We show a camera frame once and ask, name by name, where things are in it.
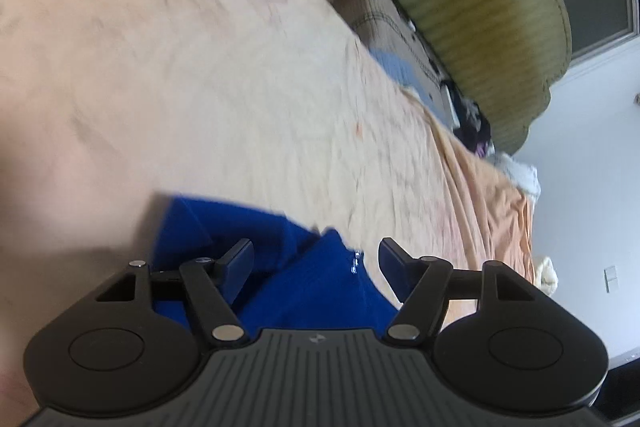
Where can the white crumpled duvet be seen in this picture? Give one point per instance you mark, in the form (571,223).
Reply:
(523,176)

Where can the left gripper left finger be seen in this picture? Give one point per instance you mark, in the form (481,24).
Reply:
(206,288)

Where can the pink floral bed sheet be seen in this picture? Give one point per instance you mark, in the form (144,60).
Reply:
(109,107)

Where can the cream crumpled cloth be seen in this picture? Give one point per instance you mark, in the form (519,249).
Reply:
(546,279)

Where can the brown patterned pillow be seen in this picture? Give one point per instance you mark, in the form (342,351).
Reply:
(405,56)

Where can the olive green padded headboard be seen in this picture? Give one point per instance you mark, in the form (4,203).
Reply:
(504,54)

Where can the blue knit sweater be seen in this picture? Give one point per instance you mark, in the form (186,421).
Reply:
(300,280)

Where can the white wall switch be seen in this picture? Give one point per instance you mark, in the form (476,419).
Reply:
(611,279)

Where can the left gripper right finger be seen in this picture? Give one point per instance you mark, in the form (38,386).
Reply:
(442,306)

